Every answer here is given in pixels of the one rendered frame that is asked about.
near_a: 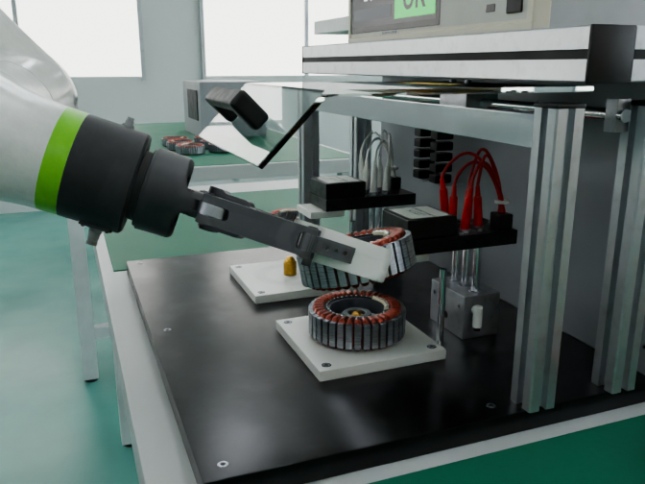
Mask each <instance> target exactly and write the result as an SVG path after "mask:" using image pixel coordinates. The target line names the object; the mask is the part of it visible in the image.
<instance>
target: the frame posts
mask: <svg viewBox="0 0 645 484"><path fill-rule="evenodd" d="M534 107H535V114H534V126H533V137H532V149H531V160H530V172H529V183H528V195H527V206H526V218H525V230H524V241H523V253H522V264H521V276H520V287H519V299H518V309H517V321H516V333H515V344H514V366H513V378H512V390H511V400H512V401H513V402H515V403H516V404H518V403H521V402H522V408H523V409H524V410H525V411H527V412H528V413H534V412H537V411H539V407H540V406H541V407H543V408H544V409H545V410H546V409H551V408H554V405H555V395H556V386H557V377H558V367H559V359H560V349H561V332H562V322H563V312H564V304H565V294H566V284H567V276H568V266H569V257H570V248H571V238H572V229H573V220H574V210H575V201H576V192H577V182H578V173H579V164H580V154H581V146H582V136H583V126H584V118H585V108H586V104H582V103H568V102H541V103H534ZM630 112H631V119H630V120H629V127H628V131H627V132H625V133H621V134H620V141H619V150H618V158H617V165H616V174H615V182H614V190H613V198H612V206H611V215H610V222H609V238H608V246H607V254H606V262H605V271H604V278H603V287H602V295H601V302H600V311H599V319H598V327H597V335H596V344H595V352H594V359H593V368H592V376H591V382H592V383H594V384H596V385H597V386H600V385H605V387H604V390H606V391H607V392H609V393H611V394H617V393H621V388H622V389H624V390H626V391H630V390H634V385H635V378H636V371H637V364H638V356H639V350H640V343H641V336H642V328H643V322H644V315H645V100H632V102H631V110H630ZM369 133H371V120H369V119H363V118H357V117H352V116H350V159H349V175H350V176H352V177H353V178H356V179H359V170H358V162H359V154H360V150H361V147H362V144H363V142H364V140H365V139H366V137H367V136H368V135H369ZM298 159H299V205H303V204H310V203H309V192H311V178H315V177H319V176H320V112H319V111H318V110H315V111H314V112H313V113H312V114H311V115H310V117H309V118H308V119H307V120H306V121H305V122H304V123H303V124H302V126H301V127H300V128H299V129H298ZM369 215H370V209H369V208H362V209H351V210H350V211H349V232H350V221H356V228H355V231H359V232H361V231H362V230H369Z"/></svg>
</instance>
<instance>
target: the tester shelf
mask: <svg viewBox="0 0 645 484"><path fill-rule="evenodd" d="M302 74H332V75H360V76H388V77H417V78H445V79H472V80H501V81H529V82H558V83H586V84H626V83H645V26H638V25H619V24H590V25H578V26H565V27H553V28H540V29H528V30H515V31H503V32H489V33H477V34H464V35H452V36H428V37H415V38H403V39H389V40H376V41H364V42H351V43H339V44H326V45H314V46H302Z"/></svg>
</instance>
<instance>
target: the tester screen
mask: <svg viewBox="0 0 645 484"><path fill-rule="evenodd" d="M389 4H391V16H389V17H382V18H375V19H369V20H363V21H356V22H354V11H357V10H362V9H367V8H373V7H378V6H383V5H389ZM436 11H437V0H436V10H435V13H433V14H426V15H419V16H412V17H404V18H398V19H394V0H380V1H375V2H370V3H366V4H363V0H353V26H352V29H355V28H363V27H370V26H378V25H386V24H395V23H402V22H410V21H418V20H425V19H433V18H436Z"/></svg>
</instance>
